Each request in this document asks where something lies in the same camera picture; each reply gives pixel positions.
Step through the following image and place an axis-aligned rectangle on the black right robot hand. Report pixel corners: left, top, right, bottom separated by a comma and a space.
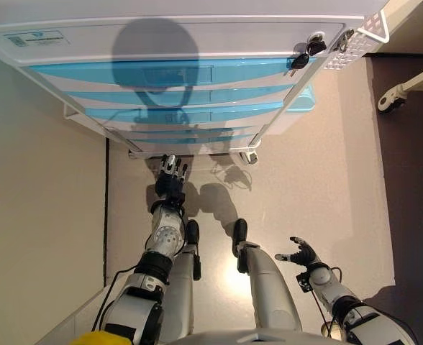
274, 236, 323, 270

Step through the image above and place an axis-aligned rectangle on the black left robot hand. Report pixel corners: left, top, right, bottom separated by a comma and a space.
153, 153, 190, 203

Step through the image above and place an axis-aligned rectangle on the silver right robot leg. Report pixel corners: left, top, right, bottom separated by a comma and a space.
232, 218, 302, 334

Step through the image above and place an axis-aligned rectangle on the silver robot leg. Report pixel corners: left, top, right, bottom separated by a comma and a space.
232, 218, 302, 334
164, 219, 202, 339

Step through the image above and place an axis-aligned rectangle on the grey robot torso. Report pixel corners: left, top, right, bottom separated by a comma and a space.
153, 328, 342, 345

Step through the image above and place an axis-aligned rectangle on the silver left robot leg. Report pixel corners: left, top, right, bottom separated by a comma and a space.
164, 219, 202, 339

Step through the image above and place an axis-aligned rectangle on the white blue medical cart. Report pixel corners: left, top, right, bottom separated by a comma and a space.
0, 0, 369, 159

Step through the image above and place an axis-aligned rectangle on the white bin blue lid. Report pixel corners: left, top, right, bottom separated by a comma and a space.
265, 84, 315, 139

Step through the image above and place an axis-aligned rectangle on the yellow rounded part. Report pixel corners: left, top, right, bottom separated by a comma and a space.
69, 330, 126, 345

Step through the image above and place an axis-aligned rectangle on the cart label sticker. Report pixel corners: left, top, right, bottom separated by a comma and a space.
3, 31, 71, 47

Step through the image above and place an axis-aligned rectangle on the black key bunch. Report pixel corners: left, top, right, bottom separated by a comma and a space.
290, 32, 328, 76

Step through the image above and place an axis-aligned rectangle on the white perforated basket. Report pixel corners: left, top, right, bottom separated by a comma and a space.
322, 0, 394, 71

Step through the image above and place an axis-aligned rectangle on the metal cart side latch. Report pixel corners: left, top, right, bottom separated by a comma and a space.
332, 28, 356, 51

